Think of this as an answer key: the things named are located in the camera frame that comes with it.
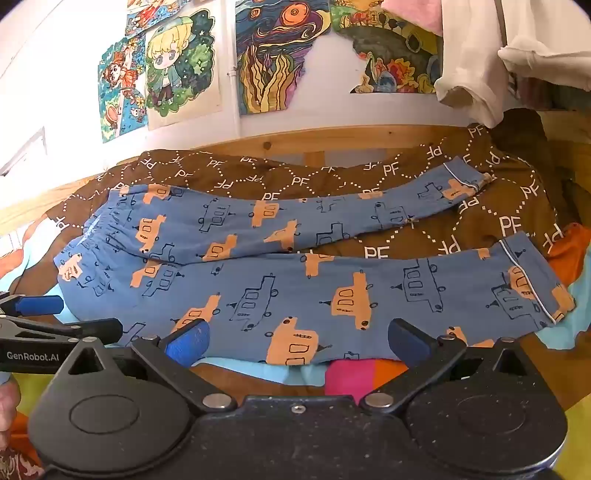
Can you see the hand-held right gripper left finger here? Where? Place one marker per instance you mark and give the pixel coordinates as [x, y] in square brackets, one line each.
[190, 342]

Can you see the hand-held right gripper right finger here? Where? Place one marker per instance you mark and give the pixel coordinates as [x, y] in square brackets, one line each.
[407, 339]

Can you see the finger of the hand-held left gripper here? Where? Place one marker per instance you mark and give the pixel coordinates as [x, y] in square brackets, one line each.
[39, 304]
[87, 328]

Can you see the blue pants with orange cars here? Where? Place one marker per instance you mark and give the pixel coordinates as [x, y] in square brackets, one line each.
[286, 286]

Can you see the person's left hand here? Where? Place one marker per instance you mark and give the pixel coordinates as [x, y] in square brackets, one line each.
[7, 406]

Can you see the brown printed quilt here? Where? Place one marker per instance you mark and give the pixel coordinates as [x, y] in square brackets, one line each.
[207, 168]

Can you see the orange-haired cartoon figure poster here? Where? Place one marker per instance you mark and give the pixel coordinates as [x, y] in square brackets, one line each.
[121, 87]

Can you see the blond cartoon figure poster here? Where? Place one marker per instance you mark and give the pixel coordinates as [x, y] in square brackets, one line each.
[182, 64]

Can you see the white hanging garment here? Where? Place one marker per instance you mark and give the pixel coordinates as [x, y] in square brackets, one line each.
[480, 50]

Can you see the pink cloth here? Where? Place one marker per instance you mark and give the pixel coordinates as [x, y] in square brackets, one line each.
[413, 14]

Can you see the wooden bed frame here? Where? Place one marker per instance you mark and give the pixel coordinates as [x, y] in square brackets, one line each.
[286, 143]

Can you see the white wall pipe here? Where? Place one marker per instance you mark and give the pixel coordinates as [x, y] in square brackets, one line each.
[233, 92]

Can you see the torn colourful wall poster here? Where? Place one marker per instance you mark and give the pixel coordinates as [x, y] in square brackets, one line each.
[392, 50]

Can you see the colourful swirl wall poster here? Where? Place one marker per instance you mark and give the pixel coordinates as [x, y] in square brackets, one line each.
[272, 50]

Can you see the small cartoon wall poster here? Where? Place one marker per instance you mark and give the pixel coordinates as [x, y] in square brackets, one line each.
[138, 16]

